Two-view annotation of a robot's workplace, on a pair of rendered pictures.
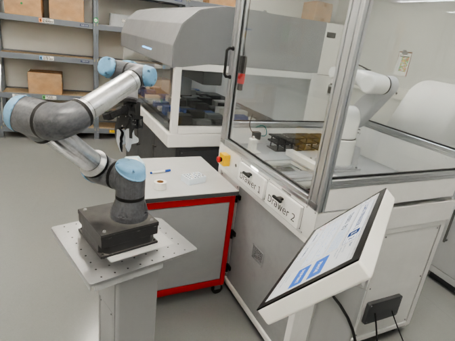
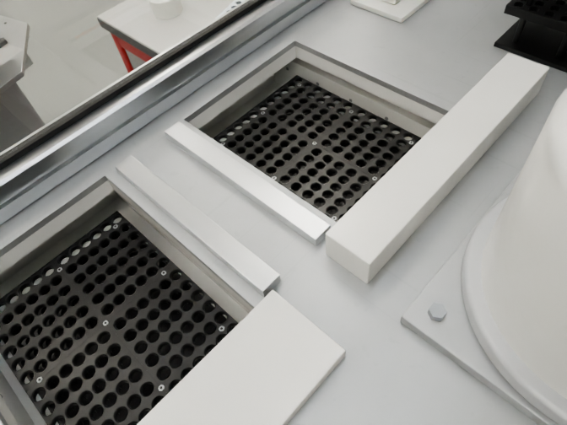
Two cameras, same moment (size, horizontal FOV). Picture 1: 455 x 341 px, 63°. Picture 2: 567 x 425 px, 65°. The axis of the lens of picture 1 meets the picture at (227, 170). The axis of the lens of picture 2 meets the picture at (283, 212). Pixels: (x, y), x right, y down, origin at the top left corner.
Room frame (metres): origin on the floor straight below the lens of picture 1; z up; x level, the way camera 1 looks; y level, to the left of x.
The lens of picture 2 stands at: (1.86, -0.70, 1.30)
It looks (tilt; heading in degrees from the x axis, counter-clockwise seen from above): 53 degrees down; 78
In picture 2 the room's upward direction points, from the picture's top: 9 degrees counter-clockwise
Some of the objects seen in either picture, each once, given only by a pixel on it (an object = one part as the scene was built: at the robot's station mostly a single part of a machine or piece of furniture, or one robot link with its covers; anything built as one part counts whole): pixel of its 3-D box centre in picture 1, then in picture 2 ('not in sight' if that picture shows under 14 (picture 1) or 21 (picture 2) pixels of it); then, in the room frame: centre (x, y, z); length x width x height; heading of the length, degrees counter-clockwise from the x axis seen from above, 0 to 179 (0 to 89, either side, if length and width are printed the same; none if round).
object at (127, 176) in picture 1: (128, 177); not in sight; (1.35, 0.39, 1.03); 0.13 x 0.12 x 0.14; 69
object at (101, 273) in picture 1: (123, 249); not in sight; (1.33, 0.40, 0.70); 0.45 x 0.44 x 0.12; 132
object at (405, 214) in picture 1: (324, 176); not in sight; (2.09, -0.59, 0.87); 1.02 x 0.95 x 0.14; 28
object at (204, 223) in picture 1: (171, 227); not in sight; (2.13, 0.32, 0.38); 0.62 x 0.58 x 0.76; 28
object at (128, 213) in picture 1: (129, 204); not in sight; (1.35, 0.38, 0.91); 0.15 x 0.15 x 0.10
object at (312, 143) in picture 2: not in sight; (315, 160); (2.00, -0.32, 0.87); 0.22 x 0.18 x 0.06; 118
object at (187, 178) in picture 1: (193, 178); not in sight; (2.04, 0.20, 0.78); 0.12 x 0.08 x 0.04; 132
